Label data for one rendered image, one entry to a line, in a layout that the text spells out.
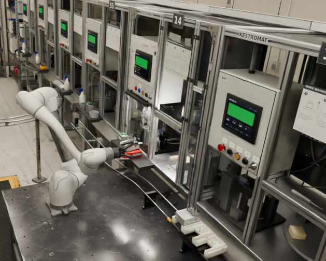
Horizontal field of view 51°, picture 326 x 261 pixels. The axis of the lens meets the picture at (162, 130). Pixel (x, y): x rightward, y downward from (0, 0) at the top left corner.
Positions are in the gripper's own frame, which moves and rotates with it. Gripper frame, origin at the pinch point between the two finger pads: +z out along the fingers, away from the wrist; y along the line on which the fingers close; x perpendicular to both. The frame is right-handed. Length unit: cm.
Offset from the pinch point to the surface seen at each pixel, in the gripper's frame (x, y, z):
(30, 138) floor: 289, -112, -17
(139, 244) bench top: -43, -44, -18
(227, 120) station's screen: -64, 43, 18
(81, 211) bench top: 4, -44, -39
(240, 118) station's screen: -72, 48, 18
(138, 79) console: 46, 38, 20
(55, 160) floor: 209, -112, -2
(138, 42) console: 50, 66, 20
